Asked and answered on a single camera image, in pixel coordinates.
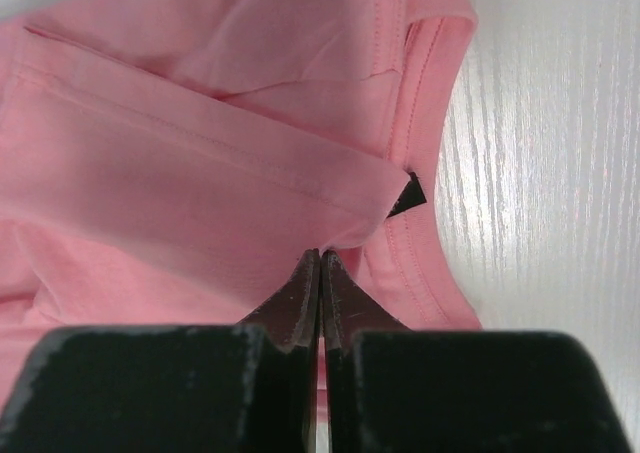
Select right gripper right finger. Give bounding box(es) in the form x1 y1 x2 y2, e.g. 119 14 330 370
321 252 630 452

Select pink t shirt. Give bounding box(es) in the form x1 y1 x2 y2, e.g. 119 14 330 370
1 0 480 397

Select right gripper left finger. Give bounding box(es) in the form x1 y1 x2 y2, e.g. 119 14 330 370
1 250 320 452

